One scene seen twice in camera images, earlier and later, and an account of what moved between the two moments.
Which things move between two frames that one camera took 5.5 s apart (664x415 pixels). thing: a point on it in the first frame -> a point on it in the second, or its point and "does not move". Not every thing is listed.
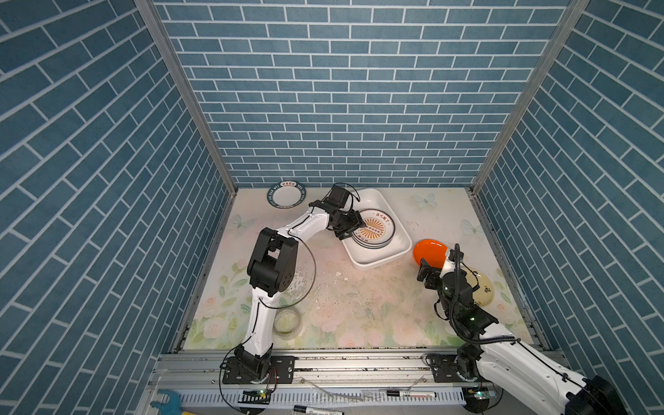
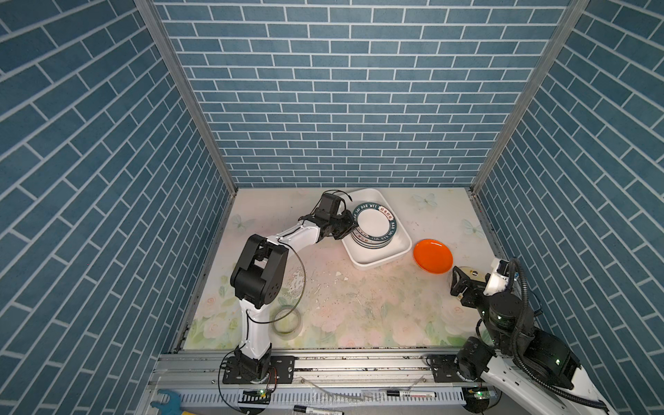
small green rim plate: [286, 194] -> [375, 221]
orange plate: [432, 251] does not move
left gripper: [355, 220] does not move
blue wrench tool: [171, 407] does not move
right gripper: [424, 271] -> [476, 287]
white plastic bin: [385, 239] does not move
